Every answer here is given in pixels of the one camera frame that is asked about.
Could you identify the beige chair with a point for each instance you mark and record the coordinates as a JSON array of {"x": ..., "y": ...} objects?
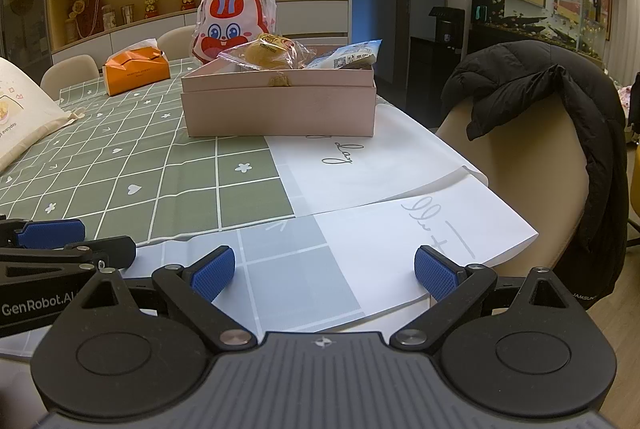
[{"x": 525, "y": 169}]

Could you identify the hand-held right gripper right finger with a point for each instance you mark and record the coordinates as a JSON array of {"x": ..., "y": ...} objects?
[{"x": 435, "y": 271}]

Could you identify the framed picture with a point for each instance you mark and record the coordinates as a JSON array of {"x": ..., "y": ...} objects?
[{"x": 605, "y": 4}]

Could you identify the orange tissue box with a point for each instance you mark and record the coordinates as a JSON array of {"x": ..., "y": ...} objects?
[{"x": 135, "y": 71}]

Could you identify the red white rabbit bag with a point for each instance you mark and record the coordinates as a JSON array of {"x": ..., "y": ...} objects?
[{"x": 230, "y": 19}]

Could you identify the cream printed tote bag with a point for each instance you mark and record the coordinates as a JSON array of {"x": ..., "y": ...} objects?
[{"x": 25, "y": 114}]

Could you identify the fish tank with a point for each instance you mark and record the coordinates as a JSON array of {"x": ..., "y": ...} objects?
[{"x": 540, "y": 14}]

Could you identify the glass jar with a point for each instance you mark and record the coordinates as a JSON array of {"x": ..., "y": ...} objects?
[
  {"x": 128, "y": 14},
  {"x": 110, "y": 16}
]

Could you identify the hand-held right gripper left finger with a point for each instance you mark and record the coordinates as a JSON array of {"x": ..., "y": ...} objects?
[{"x": 215, "y": 271}]

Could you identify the white chair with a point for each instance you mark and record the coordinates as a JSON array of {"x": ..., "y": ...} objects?
[
  {"x": 70, "y": 74},
  {"x": 175, "y": 41}
]

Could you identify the round bun packet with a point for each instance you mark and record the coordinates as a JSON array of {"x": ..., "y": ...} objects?
[{"x": 265, "y": 54}]

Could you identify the green checked tablecloth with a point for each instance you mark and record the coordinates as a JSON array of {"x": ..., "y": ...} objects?
[{"x": 150, "y": 149}]

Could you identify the brown bag with flowers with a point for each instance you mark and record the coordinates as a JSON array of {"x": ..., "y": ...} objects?
[{"x": 87, "y": 19}]

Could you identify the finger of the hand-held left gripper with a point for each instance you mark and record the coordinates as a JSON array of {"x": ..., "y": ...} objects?
[
  {"x": 117, "y": 251},
  {"x": 50, "y": 233}
]

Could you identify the black puffer jacket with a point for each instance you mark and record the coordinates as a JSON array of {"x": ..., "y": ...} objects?
[{"x": 575, "y": 119}]

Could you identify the blue snack packet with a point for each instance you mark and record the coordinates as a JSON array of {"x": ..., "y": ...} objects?
[{"x": 350, "y": 54}]

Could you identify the pink cardboard box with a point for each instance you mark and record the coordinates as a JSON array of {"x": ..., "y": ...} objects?
[{"x": 280, "y": 111}]

